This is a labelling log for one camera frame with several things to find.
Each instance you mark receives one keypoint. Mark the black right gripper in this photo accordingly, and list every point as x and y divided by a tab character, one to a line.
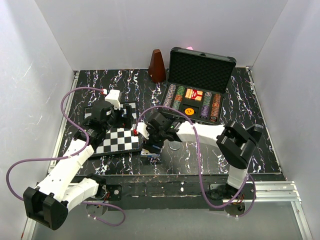
148	143

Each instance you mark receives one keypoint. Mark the pink grey chip stack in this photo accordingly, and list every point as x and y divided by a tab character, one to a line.
169	95

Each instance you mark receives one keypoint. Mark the black white chessboard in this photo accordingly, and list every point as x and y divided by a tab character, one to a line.
121	140

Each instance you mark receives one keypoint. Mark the brown wooden metronome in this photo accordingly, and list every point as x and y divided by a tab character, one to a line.
156	69

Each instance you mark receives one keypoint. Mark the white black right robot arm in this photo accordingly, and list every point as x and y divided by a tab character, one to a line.
236	143

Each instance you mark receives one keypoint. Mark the orange big blind button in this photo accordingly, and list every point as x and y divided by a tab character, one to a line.
190	111

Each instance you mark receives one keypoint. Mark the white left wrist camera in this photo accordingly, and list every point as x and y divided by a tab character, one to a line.
113	97

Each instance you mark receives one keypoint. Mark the clear round dealer button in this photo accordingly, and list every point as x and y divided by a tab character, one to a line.
174	145

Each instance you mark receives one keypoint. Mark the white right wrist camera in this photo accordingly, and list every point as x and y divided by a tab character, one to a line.
141	129

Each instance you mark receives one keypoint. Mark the orange black chip stack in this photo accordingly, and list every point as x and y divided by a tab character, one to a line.
216	101

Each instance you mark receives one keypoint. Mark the green yellow chip stack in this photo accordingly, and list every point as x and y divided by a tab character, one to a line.
179	93

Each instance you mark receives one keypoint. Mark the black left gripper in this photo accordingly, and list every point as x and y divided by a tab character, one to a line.
124	122

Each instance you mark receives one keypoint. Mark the purple black chip stack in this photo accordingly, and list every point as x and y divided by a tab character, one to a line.
204	114

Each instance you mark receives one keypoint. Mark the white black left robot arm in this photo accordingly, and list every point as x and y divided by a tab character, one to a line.
51	200

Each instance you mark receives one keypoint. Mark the black poker chip case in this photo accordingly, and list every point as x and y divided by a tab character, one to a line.
197	70

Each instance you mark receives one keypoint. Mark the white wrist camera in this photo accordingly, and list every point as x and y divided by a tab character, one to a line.
141	129
113	97

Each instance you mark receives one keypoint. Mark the blue playing card box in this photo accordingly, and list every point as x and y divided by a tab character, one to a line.
146	154

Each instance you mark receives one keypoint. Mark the brown black chip stack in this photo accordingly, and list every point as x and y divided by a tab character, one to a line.
214	114

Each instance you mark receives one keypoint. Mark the red playing card box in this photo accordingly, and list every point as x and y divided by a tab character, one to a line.
194	94

